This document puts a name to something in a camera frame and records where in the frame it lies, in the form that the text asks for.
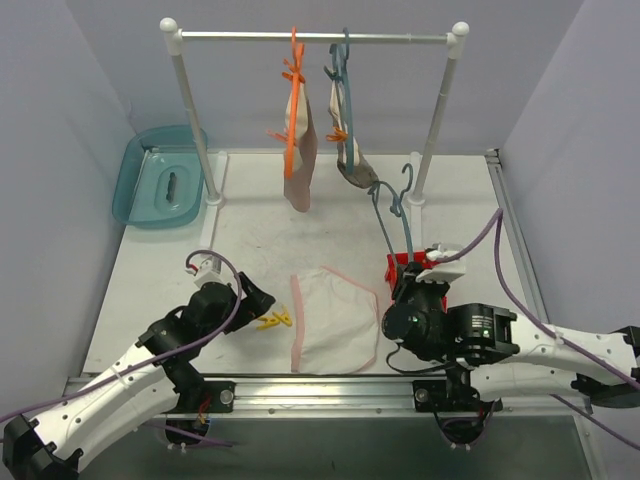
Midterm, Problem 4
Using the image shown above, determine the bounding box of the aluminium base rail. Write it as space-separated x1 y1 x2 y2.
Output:
54 372 594 420

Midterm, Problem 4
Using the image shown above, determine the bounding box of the white clothes rack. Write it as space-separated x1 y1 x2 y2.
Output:
160 17 470 250

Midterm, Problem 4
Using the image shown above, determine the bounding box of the orange plastic hanger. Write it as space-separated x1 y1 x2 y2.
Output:
267 27 305 179

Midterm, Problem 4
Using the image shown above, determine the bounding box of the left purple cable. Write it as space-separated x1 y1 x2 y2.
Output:
0 249 244 448

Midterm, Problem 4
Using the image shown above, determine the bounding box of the purple cable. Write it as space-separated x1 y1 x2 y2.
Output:
0 249 244 448
437 207 640 451

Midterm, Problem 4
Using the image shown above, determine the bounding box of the yellow clothespin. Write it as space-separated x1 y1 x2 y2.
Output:
273 304 293 327
256 314 281 331

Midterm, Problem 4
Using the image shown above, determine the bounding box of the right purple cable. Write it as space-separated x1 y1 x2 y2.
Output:
437 207 640 451

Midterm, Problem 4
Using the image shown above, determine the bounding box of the red plastic bin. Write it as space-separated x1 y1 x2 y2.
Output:
385 250 450 323

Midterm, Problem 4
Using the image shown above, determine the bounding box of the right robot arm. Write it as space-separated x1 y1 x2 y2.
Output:
382 262 639 412

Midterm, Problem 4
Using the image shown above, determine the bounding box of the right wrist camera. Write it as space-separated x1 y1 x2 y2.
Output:
416 243 466 284

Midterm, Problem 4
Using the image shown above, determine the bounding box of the white pink-trimmed underwear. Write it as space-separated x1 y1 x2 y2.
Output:
290 267 380 375

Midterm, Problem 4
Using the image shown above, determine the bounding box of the orange clothespin on blue hanger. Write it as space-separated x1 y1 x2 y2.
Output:
325 126 348 143

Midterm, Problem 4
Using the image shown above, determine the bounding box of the beige brown underwear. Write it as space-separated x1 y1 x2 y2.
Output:
283 84 318 213

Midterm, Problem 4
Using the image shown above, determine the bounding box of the teal plastic basin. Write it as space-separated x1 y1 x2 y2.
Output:
112 125 204 230

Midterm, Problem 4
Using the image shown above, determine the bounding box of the grey beige underwear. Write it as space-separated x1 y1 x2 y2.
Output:
328 80 378 189

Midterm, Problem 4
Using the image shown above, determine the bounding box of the blue hanger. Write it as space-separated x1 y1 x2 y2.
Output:
367 162 414 267
322 27 359 174

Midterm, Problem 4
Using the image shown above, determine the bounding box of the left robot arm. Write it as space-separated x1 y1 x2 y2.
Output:
2 274 275 479

